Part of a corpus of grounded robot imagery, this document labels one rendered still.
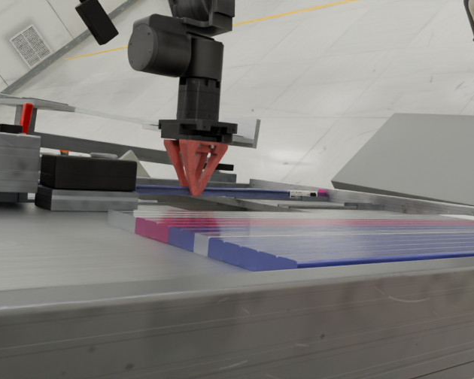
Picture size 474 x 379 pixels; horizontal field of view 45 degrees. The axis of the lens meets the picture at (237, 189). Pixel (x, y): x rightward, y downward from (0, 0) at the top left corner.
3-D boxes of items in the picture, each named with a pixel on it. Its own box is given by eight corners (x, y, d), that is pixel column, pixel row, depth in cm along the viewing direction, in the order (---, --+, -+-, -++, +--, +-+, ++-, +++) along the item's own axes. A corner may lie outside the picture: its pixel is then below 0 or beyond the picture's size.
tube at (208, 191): (319, 198, 94) (319, 191, 94) (325, 198, 93) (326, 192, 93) (-2, 189, 62) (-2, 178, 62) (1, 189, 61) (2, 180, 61)
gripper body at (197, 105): (197, 134, 71) (202, 74, 71) (156, 132, 79) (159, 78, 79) (238, 137, 75) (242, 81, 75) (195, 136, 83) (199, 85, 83)
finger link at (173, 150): (186, 198, 72) (192, 123, 72) (158, 192, 78) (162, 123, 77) (229, 198, 77) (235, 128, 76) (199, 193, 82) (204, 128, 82)
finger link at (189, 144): (183, 197, 73) (188, 123, 73) (155, 192, 79) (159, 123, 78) (226, 198, 77) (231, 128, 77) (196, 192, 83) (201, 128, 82)
